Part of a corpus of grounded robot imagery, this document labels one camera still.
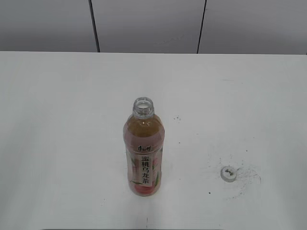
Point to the peach oolong tea bottle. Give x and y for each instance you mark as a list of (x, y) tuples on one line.
[(143, 135)]

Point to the grey bottle cap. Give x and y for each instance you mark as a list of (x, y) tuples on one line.
[(228, 174)]

